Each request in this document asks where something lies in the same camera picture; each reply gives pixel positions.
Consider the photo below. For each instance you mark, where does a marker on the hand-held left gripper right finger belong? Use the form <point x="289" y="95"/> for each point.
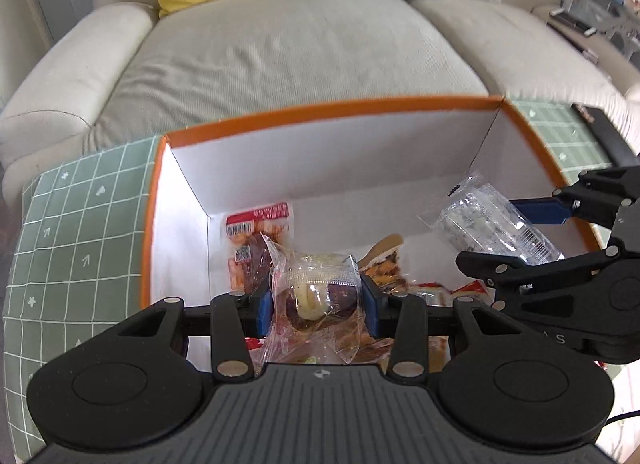
<point x="372" y="306"/>

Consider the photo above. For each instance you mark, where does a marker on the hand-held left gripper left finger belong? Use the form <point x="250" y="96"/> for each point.
<point x="264" y="314"/>

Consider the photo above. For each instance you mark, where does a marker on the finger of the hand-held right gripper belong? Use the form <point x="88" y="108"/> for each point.
<point x="500" y="269"/>
<point x="540" y="210"/>

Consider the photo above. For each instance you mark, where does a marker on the clear purple pastry packet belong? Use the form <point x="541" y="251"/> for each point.
<point x="310" y="294"/>

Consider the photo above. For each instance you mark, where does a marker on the clear white candy packet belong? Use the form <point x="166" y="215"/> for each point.
<point x="480" y="216"/>

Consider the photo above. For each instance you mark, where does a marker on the orange cardboard box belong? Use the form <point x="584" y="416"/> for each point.
<point x="325" y="159"/>

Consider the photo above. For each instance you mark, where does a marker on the clear orange bean snack packet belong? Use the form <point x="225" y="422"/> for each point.
<point x="382" y="256"/>

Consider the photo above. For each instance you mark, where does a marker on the red chip packet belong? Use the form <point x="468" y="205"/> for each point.
<point x="435" y="289"/>

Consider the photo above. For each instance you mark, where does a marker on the red white snack packet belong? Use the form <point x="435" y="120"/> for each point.
<point x="257" y="216"/>

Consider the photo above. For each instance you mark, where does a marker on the black notebook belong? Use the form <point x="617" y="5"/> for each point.
<point x="607" y="137"/>

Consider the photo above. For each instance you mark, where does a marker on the black remote control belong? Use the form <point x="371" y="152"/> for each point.
<point x="572" y="22"/>

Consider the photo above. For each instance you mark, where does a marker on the beige sofa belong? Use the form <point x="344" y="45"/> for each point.
<point x="280" y="59"/>

